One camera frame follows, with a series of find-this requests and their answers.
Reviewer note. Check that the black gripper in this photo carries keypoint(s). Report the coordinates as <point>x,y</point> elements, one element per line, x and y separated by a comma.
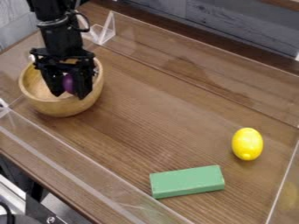
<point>65,56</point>

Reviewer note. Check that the brown wooden bowl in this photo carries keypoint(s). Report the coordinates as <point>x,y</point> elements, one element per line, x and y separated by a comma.
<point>67,104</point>

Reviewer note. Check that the purple toy eggplant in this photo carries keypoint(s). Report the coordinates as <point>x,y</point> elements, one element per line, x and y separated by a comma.
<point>69,83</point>

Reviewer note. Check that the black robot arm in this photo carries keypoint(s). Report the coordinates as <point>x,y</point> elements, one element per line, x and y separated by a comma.
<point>55,11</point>

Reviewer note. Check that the green rectangular block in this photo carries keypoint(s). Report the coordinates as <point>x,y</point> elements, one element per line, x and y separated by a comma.
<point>189,181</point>

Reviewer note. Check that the yellow toy lemon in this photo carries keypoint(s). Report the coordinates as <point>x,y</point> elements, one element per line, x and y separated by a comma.
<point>248,144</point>

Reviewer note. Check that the clear acrylic corner bracket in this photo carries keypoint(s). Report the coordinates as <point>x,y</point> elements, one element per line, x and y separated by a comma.
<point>101,33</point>

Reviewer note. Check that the clear acrylic front wall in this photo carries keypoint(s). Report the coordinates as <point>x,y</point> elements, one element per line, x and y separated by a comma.
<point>88,186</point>

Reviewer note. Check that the black metal bracket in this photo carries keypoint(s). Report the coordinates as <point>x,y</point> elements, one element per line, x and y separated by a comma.
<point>41,213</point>

